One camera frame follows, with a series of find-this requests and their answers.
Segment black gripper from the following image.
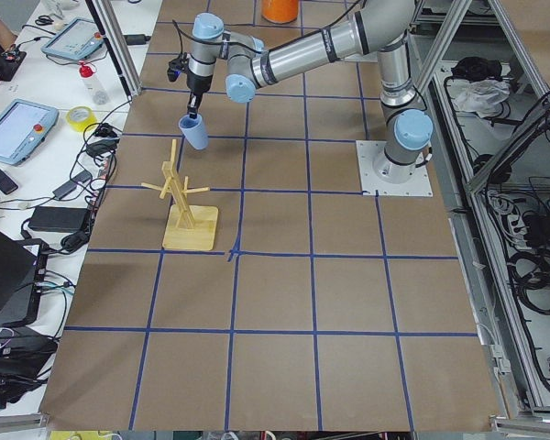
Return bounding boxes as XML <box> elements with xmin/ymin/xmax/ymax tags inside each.
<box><xmin>186</xmin><ymin>71</ymin><xmax>211</xmax><ymax>119</ymax></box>

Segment light blue plastic cup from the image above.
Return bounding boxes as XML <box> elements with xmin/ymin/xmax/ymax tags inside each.
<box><xmin>178</xmin><ymin>115</ymin><xmax>209</xmax><ymax>150</ymax></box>

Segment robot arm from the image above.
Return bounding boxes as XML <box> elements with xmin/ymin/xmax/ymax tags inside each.
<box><xmin>175</xmin><ymin>1</ymin><xmax>434</xmax><ymax>184</ymax></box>

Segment wooden cup rack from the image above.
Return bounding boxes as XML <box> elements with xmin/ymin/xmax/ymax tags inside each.
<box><xmin>141</xmin><ymin>139</ymin><xmax>219</xmax><ymax>251</ymax></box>

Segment white squeeze bottle red cap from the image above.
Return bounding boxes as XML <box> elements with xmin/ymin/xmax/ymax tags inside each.
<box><xmin>79</xmin><ymin>61</ymin><xmax>109</xmax><ymax>105</ymax></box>

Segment yellow tape roll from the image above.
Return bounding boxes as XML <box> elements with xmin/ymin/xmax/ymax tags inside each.
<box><xmin>65</xmin><ymin>106</ymin><xmax>97</xmax><ymax>132</ymax></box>

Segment orange cylindrical canister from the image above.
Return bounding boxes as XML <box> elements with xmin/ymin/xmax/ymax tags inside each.
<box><xmin>261</xmin><ymin>0</ymin><xmax>300</xmax><ymax>24</ymax></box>

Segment blue teach pendant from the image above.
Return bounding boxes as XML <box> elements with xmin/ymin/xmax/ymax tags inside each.
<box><xmin>0</xmin><ymin>99</ymin><xmax>60</xmax><ymax>165</ymax></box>
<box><xmin>41</xmin><ymin>17</ymin><xmax>104</xmax><ymax>61</ymax></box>

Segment black power adapter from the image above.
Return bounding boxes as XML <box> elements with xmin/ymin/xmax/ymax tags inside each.
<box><xmin>28</xmin><ymin>206</ymin><xmax>89</xmax><ymax>233</ymax></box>

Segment black smartphone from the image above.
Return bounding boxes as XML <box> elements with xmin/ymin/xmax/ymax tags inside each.
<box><xmin>0</xmin><ymin>169</ymin><xmax>18</xmax><ymax>195</ymax></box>

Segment black laptop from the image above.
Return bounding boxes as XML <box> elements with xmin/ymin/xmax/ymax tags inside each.
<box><xmin>0</xmin><ymin>231</ymin><xmax>48</xmax><ymax>328</ymax></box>

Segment crumpled white cloth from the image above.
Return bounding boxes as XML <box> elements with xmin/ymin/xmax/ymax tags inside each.
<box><xmin>453</xmin><ymin>79</ymin><xmax>511</xmax><ymax>117</ymax></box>

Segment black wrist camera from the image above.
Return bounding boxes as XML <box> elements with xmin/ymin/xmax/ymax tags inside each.
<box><xmin>167</xmin><ymin>53</ymin><xmax>189</xmax><ymax>83</ymax></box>

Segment aluminium frame post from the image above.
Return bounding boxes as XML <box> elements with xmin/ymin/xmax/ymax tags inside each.
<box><xmin>85</xmin><ymin>0</ymin><xmax>142</xmax><ymax>98</ymax></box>

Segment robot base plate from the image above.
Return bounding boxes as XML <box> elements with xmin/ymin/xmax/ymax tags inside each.
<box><xmin>356</xmin><ymin>140</ymin><xmax>433</xmax><ymax>197</ymax></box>

